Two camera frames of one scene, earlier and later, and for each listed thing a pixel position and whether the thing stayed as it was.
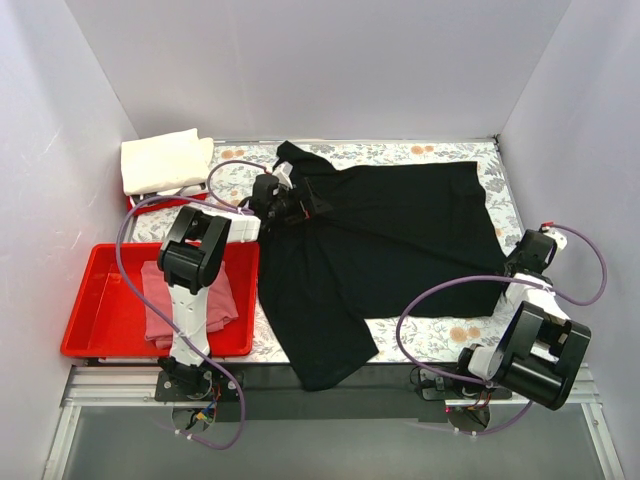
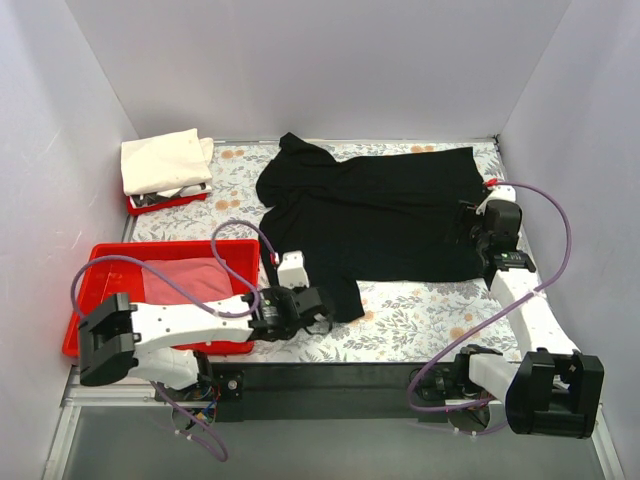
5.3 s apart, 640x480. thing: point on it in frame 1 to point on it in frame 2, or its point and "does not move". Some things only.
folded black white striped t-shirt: x=175 y=192 does not move
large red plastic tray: x=104 y=322 does not move
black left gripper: x=304 y=204 to x=314 y=307
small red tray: x=162 y=204 does not move
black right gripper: x=516 y=262 to x=467 y=220
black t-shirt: x=401 y=240 does not move
